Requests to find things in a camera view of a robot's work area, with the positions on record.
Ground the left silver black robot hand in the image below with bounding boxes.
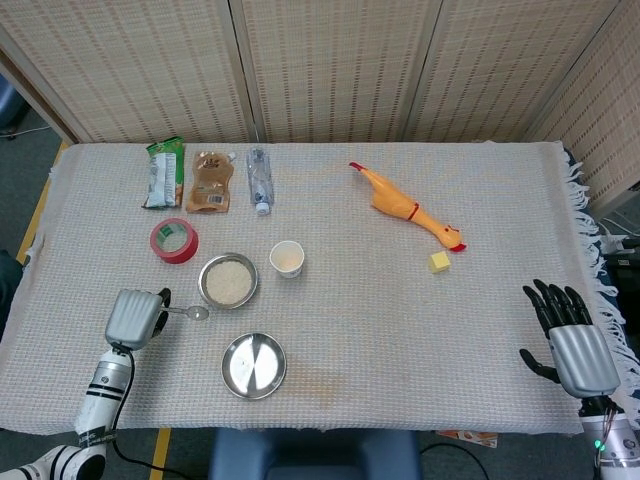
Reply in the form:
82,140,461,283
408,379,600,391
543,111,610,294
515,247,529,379
104,287,174,351

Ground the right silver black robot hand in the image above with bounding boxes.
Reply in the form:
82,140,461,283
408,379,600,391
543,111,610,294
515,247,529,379
518,278,622,400

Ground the metal spoon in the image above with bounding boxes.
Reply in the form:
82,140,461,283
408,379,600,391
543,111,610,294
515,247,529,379
162,305,210,321

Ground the stainless steel bowl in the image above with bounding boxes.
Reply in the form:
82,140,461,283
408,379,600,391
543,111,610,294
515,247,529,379
198,252,260,310

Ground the colourful printed food packet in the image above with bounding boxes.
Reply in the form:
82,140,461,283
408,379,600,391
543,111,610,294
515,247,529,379
435,428,500,449

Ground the white paper cup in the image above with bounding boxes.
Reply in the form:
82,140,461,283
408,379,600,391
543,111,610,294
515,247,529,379
269,240,306,280

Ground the red tape roll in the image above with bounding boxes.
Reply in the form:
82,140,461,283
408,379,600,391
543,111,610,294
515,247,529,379
149,217,200,265

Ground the black box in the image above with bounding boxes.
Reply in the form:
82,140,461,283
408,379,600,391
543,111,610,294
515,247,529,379
602,252,640,301

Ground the white power strip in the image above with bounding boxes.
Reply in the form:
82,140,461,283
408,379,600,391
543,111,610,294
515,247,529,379
597,232,640,254

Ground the stainless steel plate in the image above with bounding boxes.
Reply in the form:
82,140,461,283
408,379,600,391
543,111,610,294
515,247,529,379
221,332,288,401

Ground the green white snack bag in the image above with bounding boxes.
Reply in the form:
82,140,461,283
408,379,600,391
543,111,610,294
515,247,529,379
140,136,185,210

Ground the brown spouted pouch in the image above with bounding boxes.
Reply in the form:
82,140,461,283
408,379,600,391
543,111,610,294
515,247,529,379
185,150,238,215

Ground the beige waffle-weave tablecloth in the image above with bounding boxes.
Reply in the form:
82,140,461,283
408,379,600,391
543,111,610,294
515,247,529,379
0,139,631,436

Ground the clear plastic water bottle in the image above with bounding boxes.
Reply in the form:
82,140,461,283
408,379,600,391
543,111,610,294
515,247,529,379
245,145,277,217

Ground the yellow rubber chicken toy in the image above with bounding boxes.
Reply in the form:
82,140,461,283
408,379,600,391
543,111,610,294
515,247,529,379
348,161,469,254

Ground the blue rounded seat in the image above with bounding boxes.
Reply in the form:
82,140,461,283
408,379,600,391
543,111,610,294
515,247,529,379
0,82,26,129

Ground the woven bamboo folding screen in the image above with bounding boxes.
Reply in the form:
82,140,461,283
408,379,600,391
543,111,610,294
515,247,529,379
0,0,640,216

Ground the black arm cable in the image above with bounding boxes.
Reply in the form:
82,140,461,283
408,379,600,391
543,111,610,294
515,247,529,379
110,342,216,479

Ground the black floor cable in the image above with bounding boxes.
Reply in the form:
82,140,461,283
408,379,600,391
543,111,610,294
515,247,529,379
418,442,489,479

